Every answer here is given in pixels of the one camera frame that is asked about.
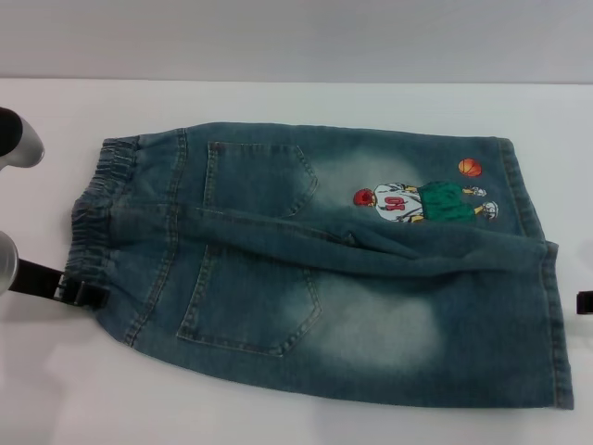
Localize blue denim shorts with embroidery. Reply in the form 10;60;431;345
69;121;575;412

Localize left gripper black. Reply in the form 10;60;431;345
8;258;111;309

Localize left wrist camera black silver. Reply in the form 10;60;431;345
0;106;46;169

